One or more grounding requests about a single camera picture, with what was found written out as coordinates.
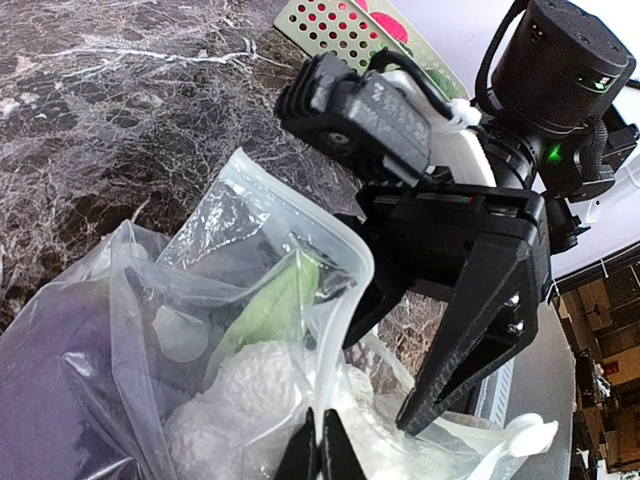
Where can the white fake cauliflower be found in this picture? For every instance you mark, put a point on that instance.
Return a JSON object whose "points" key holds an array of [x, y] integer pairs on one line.
{"points": [[240, 426]]}

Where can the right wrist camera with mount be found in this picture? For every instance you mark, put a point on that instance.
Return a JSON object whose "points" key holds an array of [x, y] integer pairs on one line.
{"points": [[391, 126]]}

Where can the clear zip top bag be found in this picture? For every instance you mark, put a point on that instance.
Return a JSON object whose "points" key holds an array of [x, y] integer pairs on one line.
{"points": [[258, 262]]}

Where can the purple fake eggplant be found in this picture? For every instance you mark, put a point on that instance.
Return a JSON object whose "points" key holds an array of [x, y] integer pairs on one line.
{"points": [[61, 414]]}

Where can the pale green plastic basket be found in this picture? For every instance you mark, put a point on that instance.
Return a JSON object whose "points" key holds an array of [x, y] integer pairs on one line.
{"points": [[347, 29]]}

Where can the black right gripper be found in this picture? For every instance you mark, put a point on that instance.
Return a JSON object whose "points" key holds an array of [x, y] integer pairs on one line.
{"points": [[439, 239]]}

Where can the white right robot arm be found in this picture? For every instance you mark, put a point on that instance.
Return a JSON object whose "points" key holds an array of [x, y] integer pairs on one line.
{"points": [[549, 131]]}

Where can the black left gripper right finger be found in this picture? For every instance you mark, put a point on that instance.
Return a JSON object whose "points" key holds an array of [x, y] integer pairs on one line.
{"points": [[339, 460]]}

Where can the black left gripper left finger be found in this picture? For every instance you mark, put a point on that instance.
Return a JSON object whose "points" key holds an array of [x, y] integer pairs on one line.
{"points": [[300, 458]]}

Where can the red fake round fruit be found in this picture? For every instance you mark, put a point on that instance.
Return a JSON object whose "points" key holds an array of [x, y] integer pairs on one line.
{"points": [[394, 27]]}

